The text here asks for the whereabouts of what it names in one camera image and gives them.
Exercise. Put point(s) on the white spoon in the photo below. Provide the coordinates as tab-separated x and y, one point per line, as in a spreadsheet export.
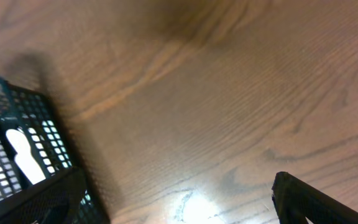
23	158

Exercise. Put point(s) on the black perforated plastic basket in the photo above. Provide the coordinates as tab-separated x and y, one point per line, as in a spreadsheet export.
30	113

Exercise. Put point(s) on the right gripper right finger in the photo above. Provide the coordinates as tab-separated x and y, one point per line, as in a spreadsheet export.
296	202

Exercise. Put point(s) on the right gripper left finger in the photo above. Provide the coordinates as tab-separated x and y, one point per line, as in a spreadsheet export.
53	200

